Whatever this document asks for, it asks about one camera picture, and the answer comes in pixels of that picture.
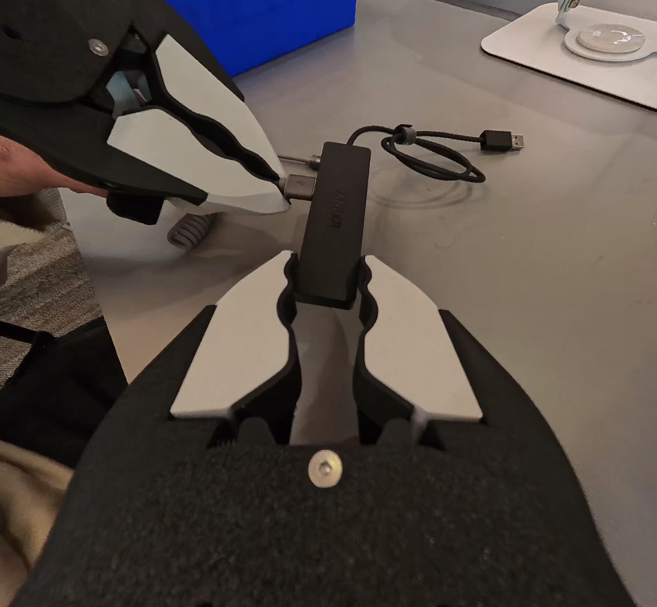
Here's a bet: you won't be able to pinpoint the grey usb cable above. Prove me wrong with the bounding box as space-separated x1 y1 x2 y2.
167 155 325 250

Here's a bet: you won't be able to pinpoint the person's left hand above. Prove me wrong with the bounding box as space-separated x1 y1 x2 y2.
0 134 106 199

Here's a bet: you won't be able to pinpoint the black usb hub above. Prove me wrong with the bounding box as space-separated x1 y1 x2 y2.
297 125 526 310

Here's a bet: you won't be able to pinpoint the white document stand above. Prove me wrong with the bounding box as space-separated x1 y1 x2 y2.
481 0 657 113

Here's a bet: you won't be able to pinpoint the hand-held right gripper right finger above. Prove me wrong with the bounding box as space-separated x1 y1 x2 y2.
353 254 484 424

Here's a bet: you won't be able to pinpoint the blue plastic bin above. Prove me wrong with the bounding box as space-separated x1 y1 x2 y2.
105 0 360 79

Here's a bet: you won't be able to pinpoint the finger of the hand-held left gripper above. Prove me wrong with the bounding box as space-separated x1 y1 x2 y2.
106 108 293 216
153 32 283 179

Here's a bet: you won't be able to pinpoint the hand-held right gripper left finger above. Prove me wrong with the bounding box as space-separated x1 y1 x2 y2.
170 250 301 420

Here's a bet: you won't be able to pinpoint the person's tan trousers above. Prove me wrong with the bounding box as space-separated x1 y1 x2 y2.
0 440 75 607

